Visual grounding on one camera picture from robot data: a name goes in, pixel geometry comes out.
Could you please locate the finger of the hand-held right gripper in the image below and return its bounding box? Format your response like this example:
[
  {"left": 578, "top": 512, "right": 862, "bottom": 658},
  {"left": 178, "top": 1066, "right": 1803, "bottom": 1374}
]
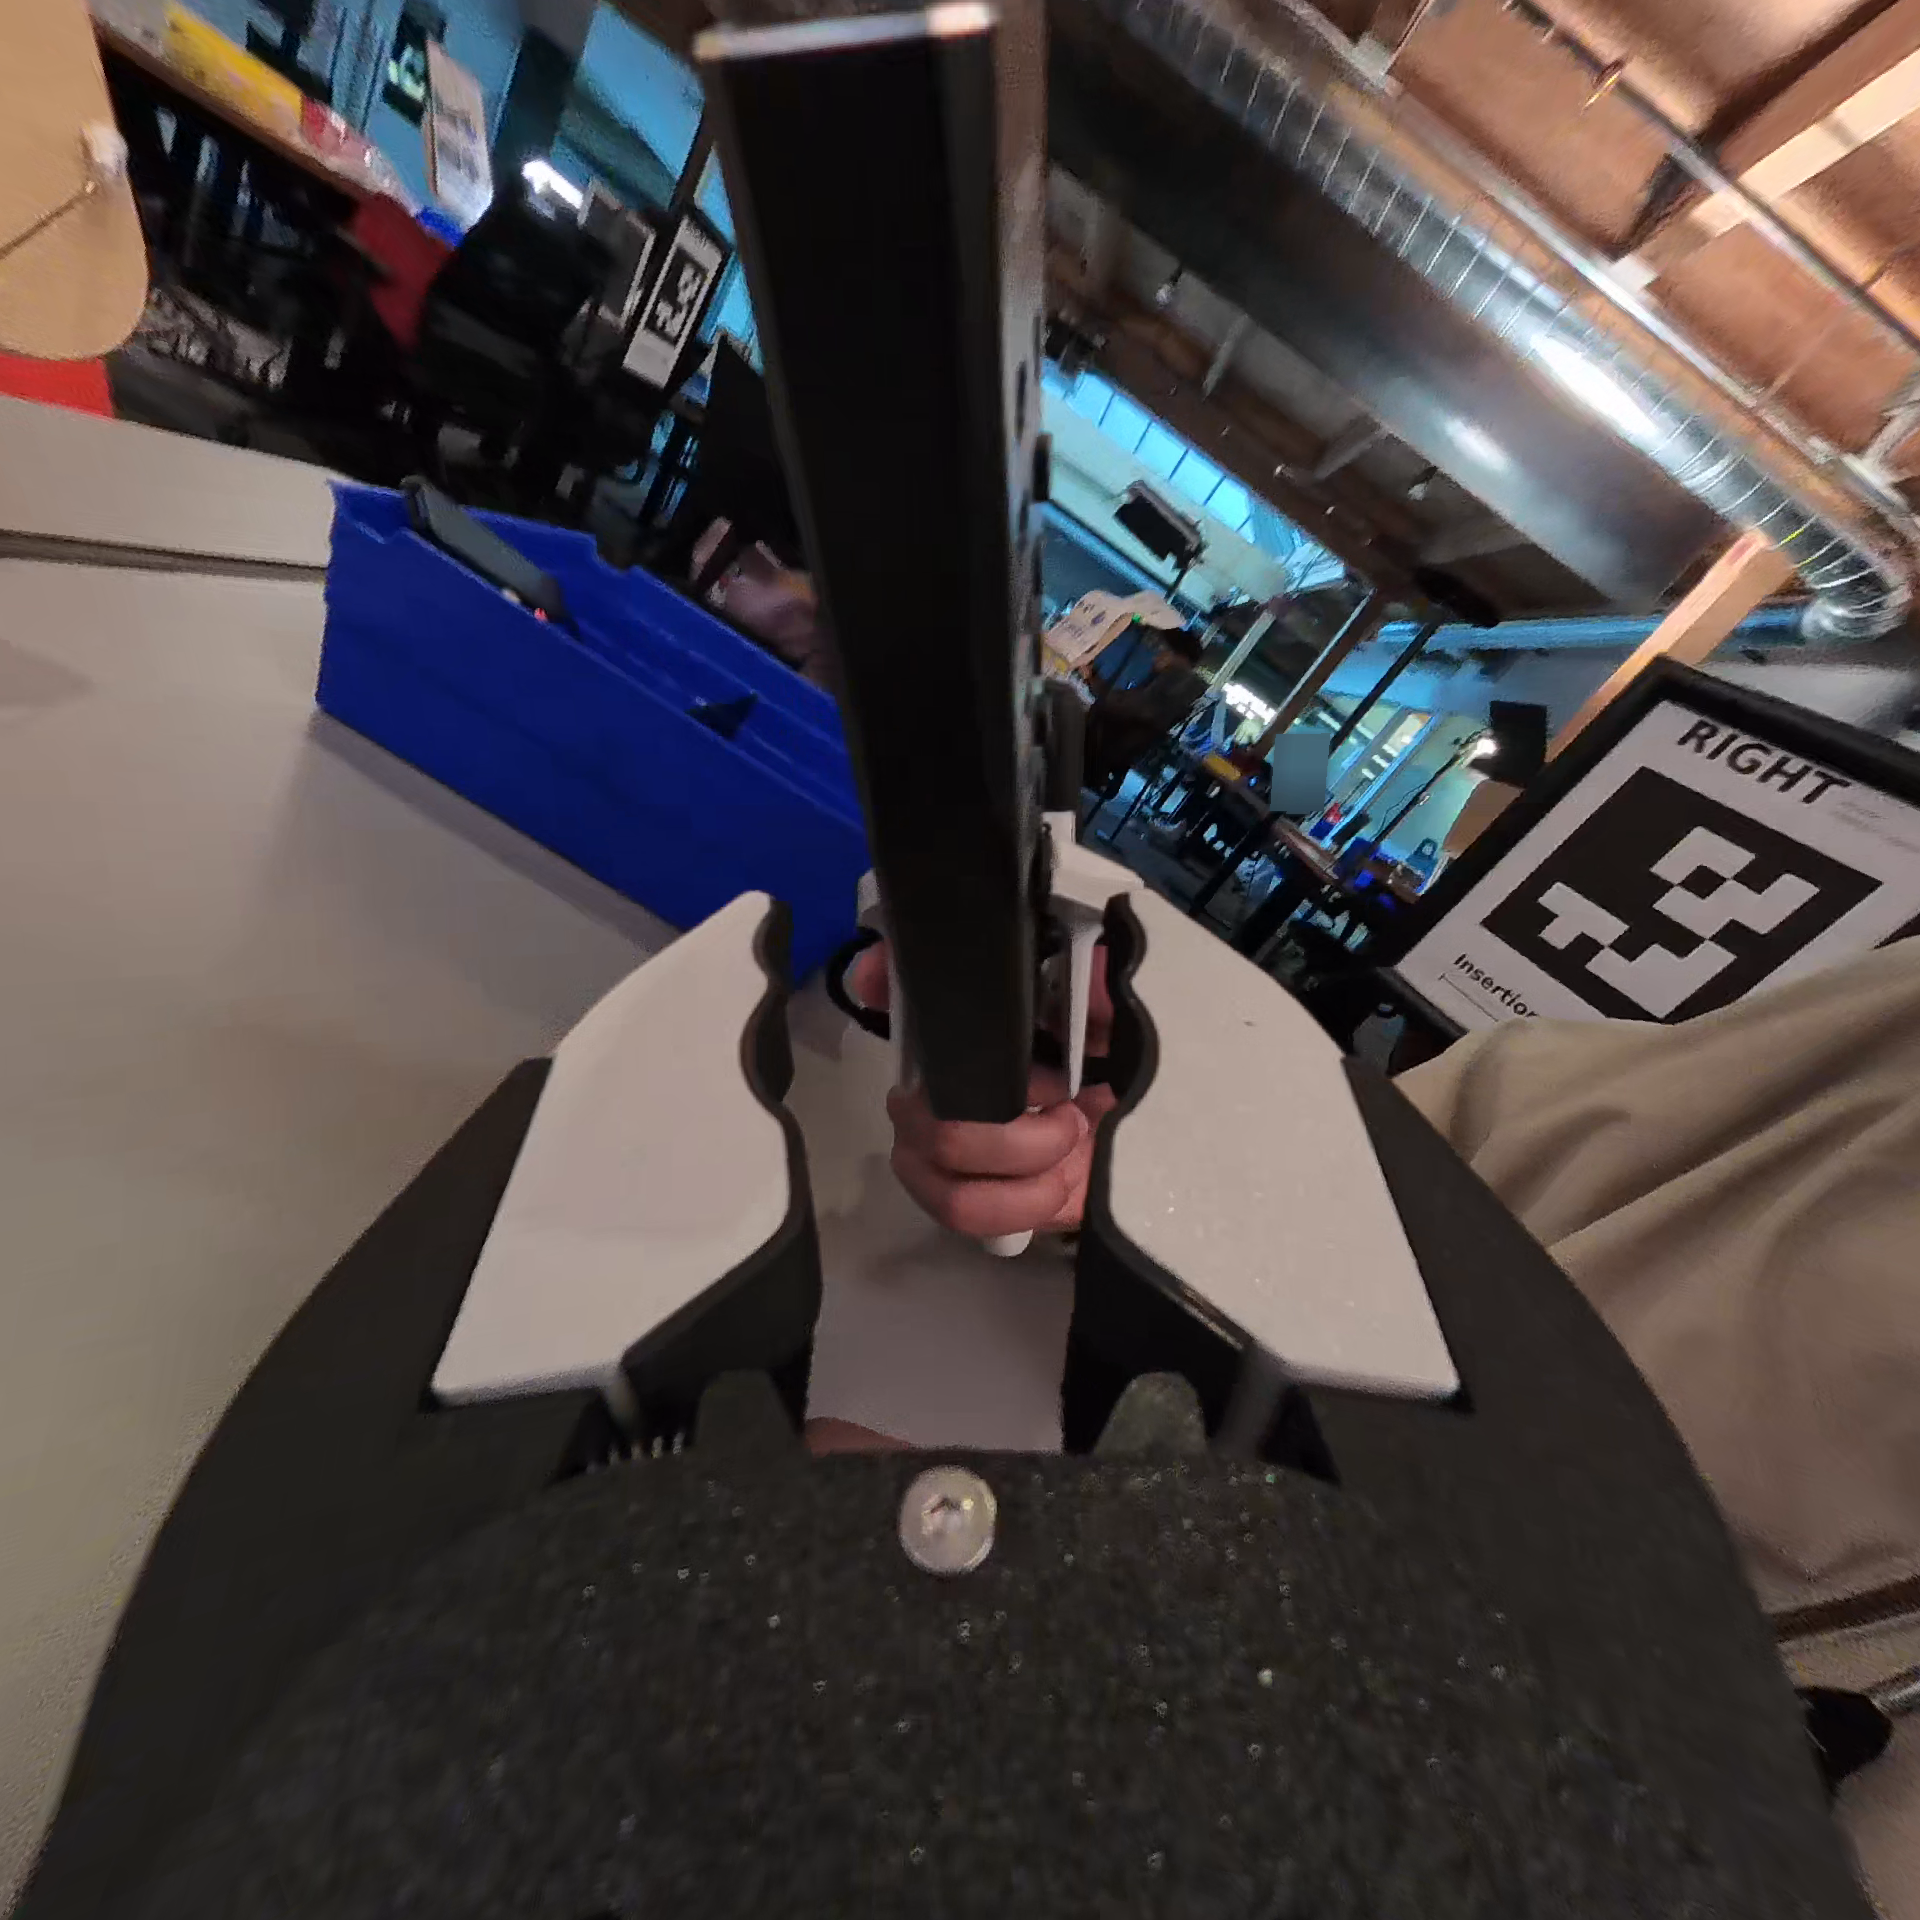
[
  {"left": 1036, "top": 806, "right": 1146, "bottom": 1103},
  {"left": 855, "top": 866, "right": 914, "bottom": 1088}
]

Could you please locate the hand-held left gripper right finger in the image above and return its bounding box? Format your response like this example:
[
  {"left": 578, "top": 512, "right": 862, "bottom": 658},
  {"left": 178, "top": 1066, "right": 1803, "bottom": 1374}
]
[{"left": 1069, "top": 893, "right": 1465, "bottom": 1443}]

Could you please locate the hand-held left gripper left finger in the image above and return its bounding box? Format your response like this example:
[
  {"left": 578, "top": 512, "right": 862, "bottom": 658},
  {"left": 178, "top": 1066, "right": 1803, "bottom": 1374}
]
[{"left": 429, "top": 891, "right": 826, "bottom": 1427}]

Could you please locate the black rectangular usb hub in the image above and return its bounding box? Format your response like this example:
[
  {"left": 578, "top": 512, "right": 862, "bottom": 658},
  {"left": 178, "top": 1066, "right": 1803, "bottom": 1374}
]
[{"left": 694, "top": 0, "right": 1052, "bottom": 1124}]

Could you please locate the blue plastic bin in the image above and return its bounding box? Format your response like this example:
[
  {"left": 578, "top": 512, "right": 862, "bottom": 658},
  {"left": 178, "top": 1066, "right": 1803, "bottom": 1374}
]
[{"left": 314, "top": 480, "right": 876, "bottom": 982}]

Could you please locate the person's right hand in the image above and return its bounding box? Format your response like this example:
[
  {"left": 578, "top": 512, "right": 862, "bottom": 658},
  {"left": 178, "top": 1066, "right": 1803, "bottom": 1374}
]
[{"left": 847, "top": 937, "right": 1124, "bottom": 1239}]

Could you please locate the pink cloth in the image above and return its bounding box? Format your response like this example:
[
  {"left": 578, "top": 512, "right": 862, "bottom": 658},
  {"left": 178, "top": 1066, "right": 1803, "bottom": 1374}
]
[{"left": 706, "top": 541, "right": 828, "bottom": 662}]

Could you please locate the black framed marker sign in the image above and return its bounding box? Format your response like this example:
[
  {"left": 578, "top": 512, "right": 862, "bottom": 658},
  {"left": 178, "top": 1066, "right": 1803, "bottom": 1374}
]
[
  {"left": 619, "top": 208, "right": 738, "bottom": 391},
  {"left": 1388, "top": 660, "right": 1920, "bottom": 1038}
]

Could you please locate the black office chair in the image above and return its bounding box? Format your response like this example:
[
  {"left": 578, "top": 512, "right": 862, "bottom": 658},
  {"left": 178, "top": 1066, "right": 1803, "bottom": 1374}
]
[{"left": 405, "top": 195, "right": 662, "bottom": 497}]

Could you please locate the red storage bin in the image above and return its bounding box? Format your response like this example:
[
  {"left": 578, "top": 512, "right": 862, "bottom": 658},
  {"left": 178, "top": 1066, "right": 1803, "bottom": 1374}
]
[{"left": 347, "top": 195, "right": 453, "bottom": 338}]

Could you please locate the orange traffic cone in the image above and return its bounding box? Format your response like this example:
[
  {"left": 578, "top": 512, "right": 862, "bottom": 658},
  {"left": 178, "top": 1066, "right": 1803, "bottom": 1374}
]
[{"left": 0, "top": 350, "right": 118, "bottom": 419}]

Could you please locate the black disc pole stand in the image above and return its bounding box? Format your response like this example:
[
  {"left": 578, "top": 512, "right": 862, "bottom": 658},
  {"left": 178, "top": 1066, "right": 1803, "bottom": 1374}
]
[{"left": 372, "top": 0, "right": 449, "bottom": 121}]

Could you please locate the long wooden table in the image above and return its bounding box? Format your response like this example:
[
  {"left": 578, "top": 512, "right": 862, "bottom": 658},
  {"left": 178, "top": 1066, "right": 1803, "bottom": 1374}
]
[{"left": 91, "top": 0, "right": 422, "bottom": 210}]

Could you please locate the wooden book stand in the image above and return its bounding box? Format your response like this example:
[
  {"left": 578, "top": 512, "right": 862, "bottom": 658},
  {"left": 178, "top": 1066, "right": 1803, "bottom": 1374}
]
[{"left": 0, "top": 0, "right": 152, "bottom": 363}]

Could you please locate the yellow storage bin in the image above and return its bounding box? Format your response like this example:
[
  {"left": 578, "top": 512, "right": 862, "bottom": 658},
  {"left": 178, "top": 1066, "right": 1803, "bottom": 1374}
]
[{"left": 156, "top": 0, "right": 309, "bottom": 115}]

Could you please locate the silver spiral air duct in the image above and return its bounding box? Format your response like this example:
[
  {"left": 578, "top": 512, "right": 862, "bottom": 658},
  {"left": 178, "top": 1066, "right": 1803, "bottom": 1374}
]
[{"left": 1049, "top": 0, "right": 1920, "bottom": 632}]

